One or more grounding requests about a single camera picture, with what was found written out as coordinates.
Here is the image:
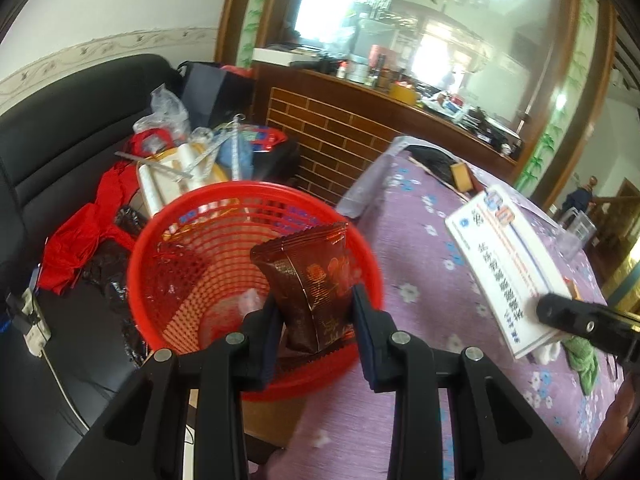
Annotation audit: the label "red plastic basket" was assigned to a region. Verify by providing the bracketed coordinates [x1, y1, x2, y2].
[126, 180, 386, 403]

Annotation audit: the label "black leather sofa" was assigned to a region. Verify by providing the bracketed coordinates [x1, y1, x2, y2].
[0, 54, 251, 480]

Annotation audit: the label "green cloth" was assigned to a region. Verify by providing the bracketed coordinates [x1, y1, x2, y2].
[562, 335, 601, 393]

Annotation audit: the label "clear plastic tube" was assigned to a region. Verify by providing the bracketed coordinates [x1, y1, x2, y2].
[230, 115, 243, 181]

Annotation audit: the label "small orange box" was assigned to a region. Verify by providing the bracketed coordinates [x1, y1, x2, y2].
[450, 162, 473, 193]

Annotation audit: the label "flat white box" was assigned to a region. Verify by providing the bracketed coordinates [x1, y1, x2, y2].
[252, 47, 321, 67]

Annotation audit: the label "red printed box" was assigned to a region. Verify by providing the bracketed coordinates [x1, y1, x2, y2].
[245, 125, 288, 153]

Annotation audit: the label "navy paper bag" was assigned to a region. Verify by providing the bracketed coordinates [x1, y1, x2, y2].
[177, 60, 253, 128]

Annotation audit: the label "brown snack packet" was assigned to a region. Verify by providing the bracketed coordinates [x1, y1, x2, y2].
[250, 221, 358, 355]

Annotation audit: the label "black pouch on table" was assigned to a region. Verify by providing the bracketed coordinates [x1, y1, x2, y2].
[407, 144, 463, 191]

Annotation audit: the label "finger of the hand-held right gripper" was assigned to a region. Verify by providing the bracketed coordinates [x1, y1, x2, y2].
[536, 292, 640, 367]

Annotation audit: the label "red cloth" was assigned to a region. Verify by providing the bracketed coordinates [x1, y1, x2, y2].
[37, 162, 146, 293]

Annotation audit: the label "white printed cardboard box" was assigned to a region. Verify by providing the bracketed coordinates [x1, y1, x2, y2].
[445, 185, 576, 361]

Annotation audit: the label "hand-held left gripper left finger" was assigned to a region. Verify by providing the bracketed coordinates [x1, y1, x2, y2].
[57, 294, 285, 480]

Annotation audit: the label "large wall mirror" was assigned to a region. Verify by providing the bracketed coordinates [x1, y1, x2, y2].
[217, 0, 618, 201]

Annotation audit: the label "blue bundle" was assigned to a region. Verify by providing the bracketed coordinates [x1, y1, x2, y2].
[220, 135, 251, 181]

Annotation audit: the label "black bag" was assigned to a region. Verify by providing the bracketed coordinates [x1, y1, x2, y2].
[250, 140, 301, 191]

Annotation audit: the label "purple floral tablecloth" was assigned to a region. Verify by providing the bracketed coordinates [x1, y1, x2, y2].
[270, 135, 626, 480]

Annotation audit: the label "white cable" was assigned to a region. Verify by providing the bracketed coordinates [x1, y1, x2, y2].
[40, 350, 88, 436]

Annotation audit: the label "dark shiny plastic bag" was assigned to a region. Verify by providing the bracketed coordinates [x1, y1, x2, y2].
[80, 205, 151, 371]

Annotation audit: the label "row of bottles and clutter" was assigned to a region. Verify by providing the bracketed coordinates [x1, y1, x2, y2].
[320, 42, 523, 156]

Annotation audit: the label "white paper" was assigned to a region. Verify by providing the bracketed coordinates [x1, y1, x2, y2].
[536, 341, 565, 366]

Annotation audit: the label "red plastic bag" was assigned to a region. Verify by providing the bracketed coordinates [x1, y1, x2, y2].
[131, 127, 173, 158]

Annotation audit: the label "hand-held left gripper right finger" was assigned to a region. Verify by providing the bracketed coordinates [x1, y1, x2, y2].
[351, 283, 582, 480]

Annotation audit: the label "clear plastic bag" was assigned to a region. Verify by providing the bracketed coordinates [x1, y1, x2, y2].
[132, 84, 193, 146]

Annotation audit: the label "brown wooden cabinet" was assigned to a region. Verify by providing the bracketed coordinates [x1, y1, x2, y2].
[250, 60, 521, 206]

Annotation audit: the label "white power adapter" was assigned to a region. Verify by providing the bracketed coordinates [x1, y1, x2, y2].
[5, 287, 51, 356]

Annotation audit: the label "white plastic rolls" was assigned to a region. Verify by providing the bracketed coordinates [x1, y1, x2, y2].
[175, 127, 216, 186]

